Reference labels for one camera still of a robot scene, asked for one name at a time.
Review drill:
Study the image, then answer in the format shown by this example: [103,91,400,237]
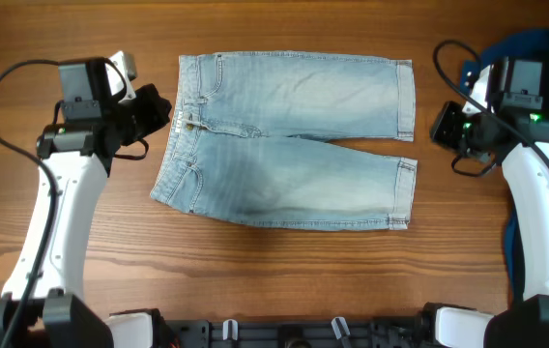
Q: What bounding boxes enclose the light blue denim shorts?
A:
[151,51,418,231]

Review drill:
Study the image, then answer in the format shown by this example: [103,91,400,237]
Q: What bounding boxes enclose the blue cloth garment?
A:
[459,29,549,296]

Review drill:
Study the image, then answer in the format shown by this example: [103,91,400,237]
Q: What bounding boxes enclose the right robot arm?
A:
[423,57,549,347]

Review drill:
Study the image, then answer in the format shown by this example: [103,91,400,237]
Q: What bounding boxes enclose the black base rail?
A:
[166,317,432,348]

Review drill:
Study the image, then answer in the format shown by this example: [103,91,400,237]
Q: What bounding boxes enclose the left black camera cable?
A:
[0,57,129,348]

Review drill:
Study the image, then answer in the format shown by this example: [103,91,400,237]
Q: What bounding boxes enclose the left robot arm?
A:
[0,51,173,347]

